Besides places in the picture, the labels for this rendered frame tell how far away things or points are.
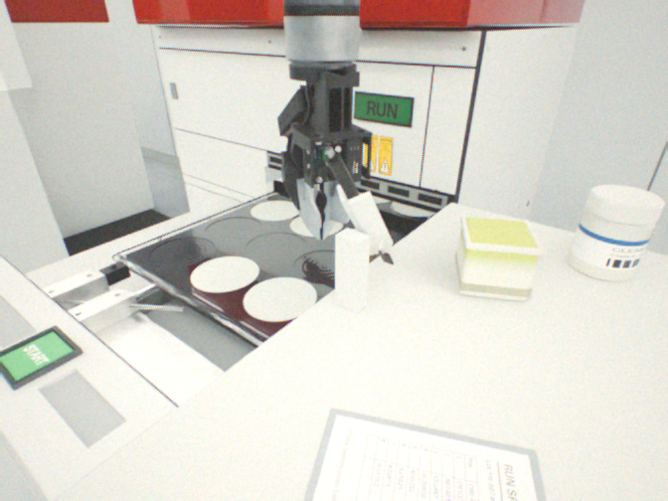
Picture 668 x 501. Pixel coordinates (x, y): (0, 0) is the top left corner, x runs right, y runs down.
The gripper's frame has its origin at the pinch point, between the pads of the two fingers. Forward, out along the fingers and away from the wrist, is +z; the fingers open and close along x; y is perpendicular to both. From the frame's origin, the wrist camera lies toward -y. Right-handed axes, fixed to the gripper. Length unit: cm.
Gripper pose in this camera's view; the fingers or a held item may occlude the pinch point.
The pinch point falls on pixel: (318, 228)
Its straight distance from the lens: 54.0
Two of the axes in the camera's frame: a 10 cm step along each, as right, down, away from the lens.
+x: 9.2, -1.9, 3.5
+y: 4.0, 4.5, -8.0
